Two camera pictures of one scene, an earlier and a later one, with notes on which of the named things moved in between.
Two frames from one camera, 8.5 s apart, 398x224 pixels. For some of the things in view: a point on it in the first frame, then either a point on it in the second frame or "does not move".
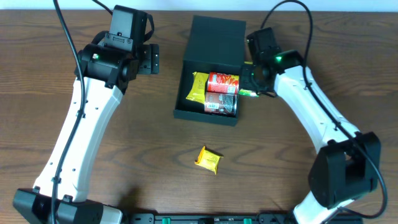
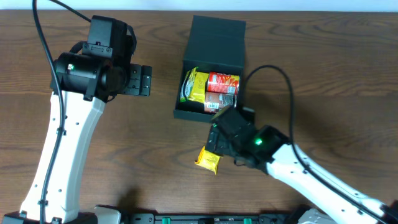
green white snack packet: x=248 y=93 -> x=187 y=84
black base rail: x=262 y=218 does not move
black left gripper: x=150 y=59 -> x=140 y=80
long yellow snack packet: x=197 y=92 does not move
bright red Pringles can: x=222 y=83 does not move
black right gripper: x=246 y=74 -> x=218 y=140
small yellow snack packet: x=208 y=159 does not move
